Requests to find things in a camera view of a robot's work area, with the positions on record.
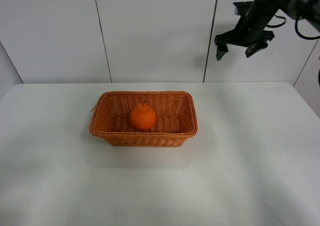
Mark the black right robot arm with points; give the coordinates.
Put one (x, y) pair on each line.
(299, 10)

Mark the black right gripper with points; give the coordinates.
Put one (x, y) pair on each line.
(249, 31)

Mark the orange with stem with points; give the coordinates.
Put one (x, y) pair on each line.
(142, 117)

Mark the orange wicker basket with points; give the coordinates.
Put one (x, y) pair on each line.
(176, 119)

